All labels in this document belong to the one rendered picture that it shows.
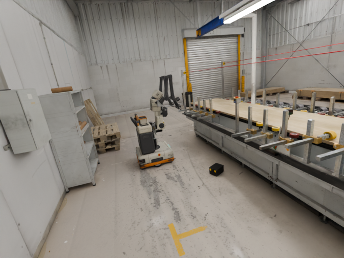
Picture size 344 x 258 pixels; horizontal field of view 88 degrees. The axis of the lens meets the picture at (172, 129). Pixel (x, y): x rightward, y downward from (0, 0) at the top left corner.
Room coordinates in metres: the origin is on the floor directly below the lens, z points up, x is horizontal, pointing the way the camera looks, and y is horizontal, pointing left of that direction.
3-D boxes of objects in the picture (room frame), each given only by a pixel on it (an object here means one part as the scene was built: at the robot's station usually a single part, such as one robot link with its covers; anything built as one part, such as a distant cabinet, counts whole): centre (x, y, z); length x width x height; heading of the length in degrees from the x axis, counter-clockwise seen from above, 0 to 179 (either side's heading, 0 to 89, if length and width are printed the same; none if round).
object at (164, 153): (3.31, 0.42, 0.16); 0.67 x 0.64 x 0.25; 105
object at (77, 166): (3.00, 1.71, 0.78); 0.90 x 0.45 x 1.55; 15
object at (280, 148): (1.72, -1.10, 0.75); 0.26 x 0.01 x 0.10; 15
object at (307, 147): (1.45, -1.20, 0.88); 0.04 x 0.04 x 0.48; 15
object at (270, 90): (9.54, -4.98, 0.23); 2.41 x 0.77 x 0.17; 107
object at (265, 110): (1.93, -1.07, 0.90); 0.04 x 0.04 x 0.48; 15
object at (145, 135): (3.28, 0.51, 0.59); 0.55 x 0.34 x 0.83; 15
